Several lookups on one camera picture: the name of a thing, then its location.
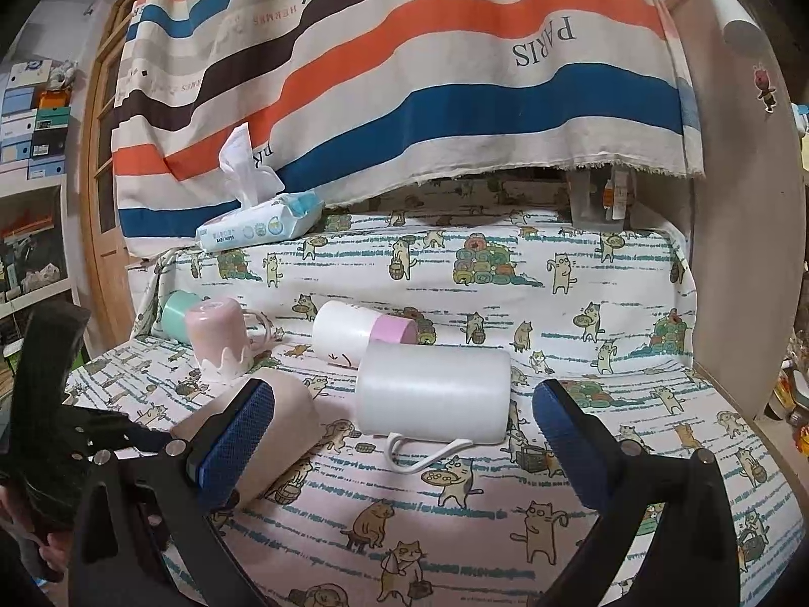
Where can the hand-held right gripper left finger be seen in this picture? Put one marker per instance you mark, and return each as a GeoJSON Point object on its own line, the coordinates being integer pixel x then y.
{"type": "Point", "coordinates": [239, 439]}

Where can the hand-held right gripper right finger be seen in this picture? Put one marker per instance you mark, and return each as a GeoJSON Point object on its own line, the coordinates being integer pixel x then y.
{"type": "Point", "coordinates": [569, 439]}

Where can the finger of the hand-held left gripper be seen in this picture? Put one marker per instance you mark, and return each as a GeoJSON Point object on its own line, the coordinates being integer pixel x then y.
{"type": "Point", "coordinates": [120, 433]}

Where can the beige cup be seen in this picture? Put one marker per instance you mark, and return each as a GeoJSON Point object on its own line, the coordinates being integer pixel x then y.
{"type": "Point", "coordinates": [292, 427]}

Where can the pink cup with white base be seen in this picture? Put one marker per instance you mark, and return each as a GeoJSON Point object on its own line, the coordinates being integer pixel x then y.
{"type": "Point", "coordinates": [215, 329]}

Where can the green cup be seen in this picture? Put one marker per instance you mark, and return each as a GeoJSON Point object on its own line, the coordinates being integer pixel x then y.
{"type": "Point", "coordinates": [170, 316]}

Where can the white cup with pink band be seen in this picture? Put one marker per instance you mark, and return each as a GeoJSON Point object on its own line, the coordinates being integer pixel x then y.
{"type": "Point", "coordinates": [341, 329]}

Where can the person's left hand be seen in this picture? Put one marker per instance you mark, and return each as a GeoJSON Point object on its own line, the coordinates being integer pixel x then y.
{"type": "Point", "coordinates": [55, 553]}

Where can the white shelf unit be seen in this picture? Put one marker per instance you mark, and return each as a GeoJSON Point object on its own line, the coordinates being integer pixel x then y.
{"type": "Point", "coordinates": [35, 246]}

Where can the cat printed cloth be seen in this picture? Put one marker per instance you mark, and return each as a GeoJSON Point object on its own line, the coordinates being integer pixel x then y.
{"type": "Point", "coordinates": [442, 265]}

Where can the wet wipes pack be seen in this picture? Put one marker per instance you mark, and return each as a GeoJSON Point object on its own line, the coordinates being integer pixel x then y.
{"type": "Point", "coordinates": [265, 224]}

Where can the red and yellow packets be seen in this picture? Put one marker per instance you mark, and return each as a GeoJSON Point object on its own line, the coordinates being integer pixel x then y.
{"type": "Point", "coordinates": [793, 392]}

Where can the clear plastic container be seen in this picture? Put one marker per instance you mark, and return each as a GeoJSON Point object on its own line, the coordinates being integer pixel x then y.
{"type": "Point", "coordinates": [597, 199]}

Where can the wooden door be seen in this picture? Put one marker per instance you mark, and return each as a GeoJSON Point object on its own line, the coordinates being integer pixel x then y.
{"type": "Point", "coordinates": [104, 139]}

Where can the stack of storage boxes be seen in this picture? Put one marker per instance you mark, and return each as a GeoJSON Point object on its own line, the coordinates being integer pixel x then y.
{"type": "Point", "coordinates": [31, 126]}

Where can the wooden side panel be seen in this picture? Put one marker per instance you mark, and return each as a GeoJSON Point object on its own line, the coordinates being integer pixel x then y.
{"type": "Point", "coordinates": [739, 234]}

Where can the striped cloth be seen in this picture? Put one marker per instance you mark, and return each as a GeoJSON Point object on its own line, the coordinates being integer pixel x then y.
{"type": "Point", "coordinates": [411, 76]}

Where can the white tube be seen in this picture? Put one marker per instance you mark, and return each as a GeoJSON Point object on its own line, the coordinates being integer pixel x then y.
{"type": "Point", "coordinates": [733, 12]}

